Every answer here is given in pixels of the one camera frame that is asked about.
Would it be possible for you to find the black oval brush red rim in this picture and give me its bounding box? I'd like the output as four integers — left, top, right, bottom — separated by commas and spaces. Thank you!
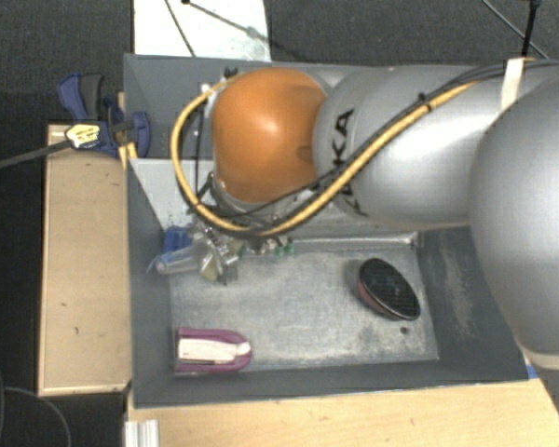
345, 257, 422, 322

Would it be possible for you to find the grey metal bin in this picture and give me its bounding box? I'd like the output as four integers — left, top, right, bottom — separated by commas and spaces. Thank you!
122, 53, 530, 408

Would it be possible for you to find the pale wood flat board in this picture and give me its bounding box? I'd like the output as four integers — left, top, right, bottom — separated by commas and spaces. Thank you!
36, 123, 134, 398

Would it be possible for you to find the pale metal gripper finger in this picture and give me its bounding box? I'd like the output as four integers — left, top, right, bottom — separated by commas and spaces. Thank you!
199, 251, 220, 282
218, 253, 240, 285

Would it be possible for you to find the purple and white stapler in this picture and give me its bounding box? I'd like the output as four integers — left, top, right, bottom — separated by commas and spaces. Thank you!
173, 326, 254, 375

